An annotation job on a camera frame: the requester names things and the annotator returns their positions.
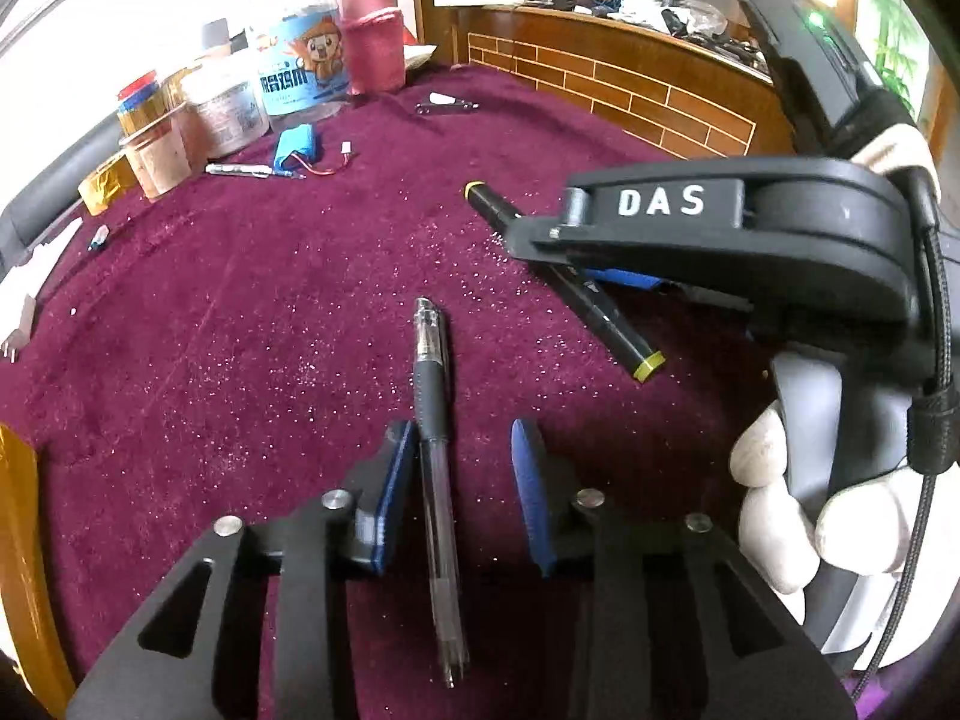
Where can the small black clip tool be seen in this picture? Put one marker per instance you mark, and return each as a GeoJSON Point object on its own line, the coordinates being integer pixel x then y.
{"type": "Point", "coordinates": [446, 103]}

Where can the pink bottle with knitted sleeve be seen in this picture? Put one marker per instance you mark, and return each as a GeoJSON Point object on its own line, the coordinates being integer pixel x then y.
{"type": "Point", "coordinates": [371, 37]}

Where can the small jar with red lid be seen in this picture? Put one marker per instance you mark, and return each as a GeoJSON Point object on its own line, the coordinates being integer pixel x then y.
{"type": "Point", "coordinates": [142, 101]}

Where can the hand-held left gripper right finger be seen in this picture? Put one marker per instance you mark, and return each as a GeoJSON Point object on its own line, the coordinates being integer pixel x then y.
{"type": "Point", "coordinates": [531, 495]}

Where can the person's right hand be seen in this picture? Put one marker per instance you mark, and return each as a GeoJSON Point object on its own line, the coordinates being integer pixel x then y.
{"type": "Point", "coordinates": [772, 517]}

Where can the white power adapter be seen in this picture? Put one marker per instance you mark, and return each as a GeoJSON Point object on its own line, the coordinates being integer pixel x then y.
{"type": "Point", "coordinates": [37, 292]}

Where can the clear plastic cup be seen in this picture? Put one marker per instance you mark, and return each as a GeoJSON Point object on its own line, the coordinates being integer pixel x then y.
{"type": "Point", "coordinates": [157, 157]}

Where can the clear gel pen black grip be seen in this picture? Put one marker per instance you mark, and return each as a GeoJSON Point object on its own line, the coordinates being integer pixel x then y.
{"type": "Point", "coordinates": [433, 405]}

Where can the white plastic jar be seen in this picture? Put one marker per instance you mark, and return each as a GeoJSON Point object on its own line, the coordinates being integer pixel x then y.
{"type": "Point", "coordinates": [225, 109]}

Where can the jar with grey lid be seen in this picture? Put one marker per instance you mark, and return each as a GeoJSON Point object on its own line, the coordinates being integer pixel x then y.
{"type": "Point", "coordinates": [216, 34]}

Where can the large clear jar red lid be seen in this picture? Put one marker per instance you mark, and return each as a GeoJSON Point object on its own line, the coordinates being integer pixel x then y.
{"type": "Point", "coordinates": [300, 52]}

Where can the wooden counter with brick pattern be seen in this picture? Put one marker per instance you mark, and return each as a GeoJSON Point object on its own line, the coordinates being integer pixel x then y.
{"type": "Point", "coordinates": [637, 90]}

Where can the small blue-capped vial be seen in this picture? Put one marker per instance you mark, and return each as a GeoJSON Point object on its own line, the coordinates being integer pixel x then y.
{"type": "Point", "coordinates": [98, 238]}

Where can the yellow tape roll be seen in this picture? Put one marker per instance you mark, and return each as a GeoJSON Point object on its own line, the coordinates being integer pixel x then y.
{"type": "Point", "coordinates": [105, 187]}

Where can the dark grey chair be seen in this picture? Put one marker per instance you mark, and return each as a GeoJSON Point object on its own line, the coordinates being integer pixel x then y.
{"type": "Point", "coordinates": [52, 180]}

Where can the purple velvet tablecloth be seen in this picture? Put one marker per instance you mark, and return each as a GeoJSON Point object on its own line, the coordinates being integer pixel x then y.
{"type": "Point", "coordinates": [262, 315]}

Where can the pile of tools and clutter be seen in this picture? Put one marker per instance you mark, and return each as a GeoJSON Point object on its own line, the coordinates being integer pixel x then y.
{"type": "Point", "coordinates": [645, 0]}

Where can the green plant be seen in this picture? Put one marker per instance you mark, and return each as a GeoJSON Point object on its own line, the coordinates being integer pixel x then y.
{"type": "Point", "coordinates": [896, 37]}

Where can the black marker with yellow caps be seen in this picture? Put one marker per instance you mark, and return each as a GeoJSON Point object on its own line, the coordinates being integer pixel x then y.
{"type": "Point", "coordinates": [607, 319]}

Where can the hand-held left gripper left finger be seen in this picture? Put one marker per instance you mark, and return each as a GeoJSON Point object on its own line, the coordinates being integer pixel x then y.
{"type": "Point", "coordinates": [397, 495]}

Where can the blue battery pack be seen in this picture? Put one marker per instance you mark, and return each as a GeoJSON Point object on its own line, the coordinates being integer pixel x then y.
{"type": "Point", "coordinates": [296, 150]}

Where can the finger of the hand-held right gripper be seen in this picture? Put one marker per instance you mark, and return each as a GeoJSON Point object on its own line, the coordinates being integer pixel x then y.
{"type": "Point", "coordinates": [637, 247]}
{"type": "Point", "coordinates": [626, 279]}

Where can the silver pen on cloth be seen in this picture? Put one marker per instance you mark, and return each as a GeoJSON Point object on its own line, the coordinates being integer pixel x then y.
{"type": "Point", "coordinates": [247, 170]}

